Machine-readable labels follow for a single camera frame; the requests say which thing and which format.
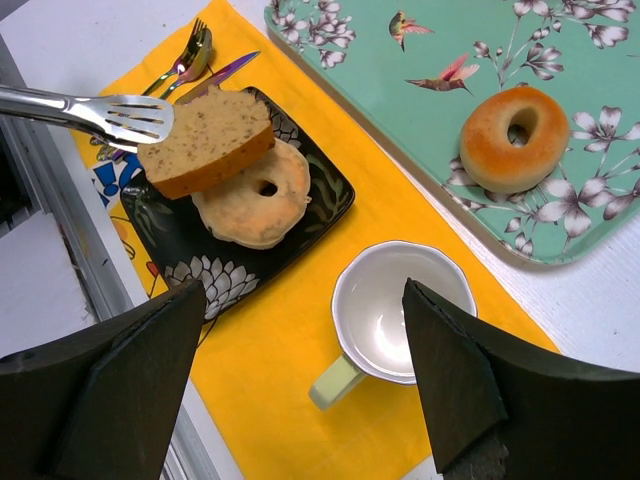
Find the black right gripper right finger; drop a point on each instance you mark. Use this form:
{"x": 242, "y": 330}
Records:
{"x": 499, "y": 407}

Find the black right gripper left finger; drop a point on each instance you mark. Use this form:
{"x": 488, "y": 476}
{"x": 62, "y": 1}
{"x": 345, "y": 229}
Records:
{"x": 101, "y": 403}

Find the pale speckled bagel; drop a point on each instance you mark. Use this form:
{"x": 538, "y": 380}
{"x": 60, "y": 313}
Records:
{"x": 258, "y": 206}

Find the metal serving tongs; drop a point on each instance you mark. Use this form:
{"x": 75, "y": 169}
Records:
{"x": 124, "y": 122}

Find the brown bread slice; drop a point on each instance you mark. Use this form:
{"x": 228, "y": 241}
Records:
{"x": 214, "y": 137}

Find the pale green white mug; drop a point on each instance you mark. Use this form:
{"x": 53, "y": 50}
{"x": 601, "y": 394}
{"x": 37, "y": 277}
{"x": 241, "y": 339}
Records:
{"x": 368, "y": 315}

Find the black floral square plate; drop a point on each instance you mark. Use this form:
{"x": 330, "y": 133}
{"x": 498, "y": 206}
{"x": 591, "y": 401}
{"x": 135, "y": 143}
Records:
{"x": 175, "y": 245}

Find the golden glazed bagel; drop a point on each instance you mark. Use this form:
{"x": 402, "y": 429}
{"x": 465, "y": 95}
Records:
{"x": 513, "y": 140}

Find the yellow cloth placemat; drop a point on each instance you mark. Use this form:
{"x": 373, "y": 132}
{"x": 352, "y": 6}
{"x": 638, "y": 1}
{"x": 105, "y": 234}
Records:
{"x": 254, "y": 370}

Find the iridescent table knife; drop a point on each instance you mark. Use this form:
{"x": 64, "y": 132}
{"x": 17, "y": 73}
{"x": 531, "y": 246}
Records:
{"x": 216, "y": 78}

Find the green floral serving tray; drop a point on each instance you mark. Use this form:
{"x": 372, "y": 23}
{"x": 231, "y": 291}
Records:
{"x": 417, "y": 69}

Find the iridescent spoon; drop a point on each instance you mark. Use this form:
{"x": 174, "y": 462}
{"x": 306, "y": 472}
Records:
{"x": 196, "y": 64}

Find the iridescent fork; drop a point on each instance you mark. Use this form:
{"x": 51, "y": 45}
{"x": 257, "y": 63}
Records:
{"x": 181, "y": 60}

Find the aluminium table frame rail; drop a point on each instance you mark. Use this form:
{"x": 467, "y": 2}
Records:
{"x": 57, "y": 179}

